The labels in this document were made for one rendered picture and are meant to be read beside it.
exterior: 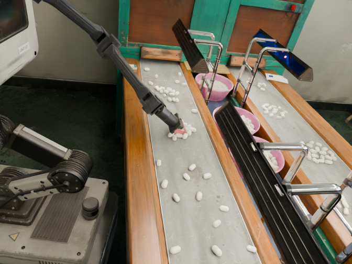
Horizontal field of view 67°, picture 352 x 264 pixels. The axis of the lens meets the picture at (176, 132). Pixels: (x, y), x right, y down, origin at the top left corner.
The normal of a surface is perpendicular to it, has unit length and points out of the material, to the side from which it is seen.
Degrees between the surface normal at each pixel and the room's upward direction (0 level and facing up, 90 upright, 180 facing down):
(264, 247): 0
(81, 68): 90
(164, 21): 90
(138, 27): 90
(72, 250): 1
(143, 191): 0
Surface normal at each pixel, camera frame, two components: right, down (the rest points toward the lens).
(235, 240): 0.16, -0.79
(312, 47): 0.15, 0.62
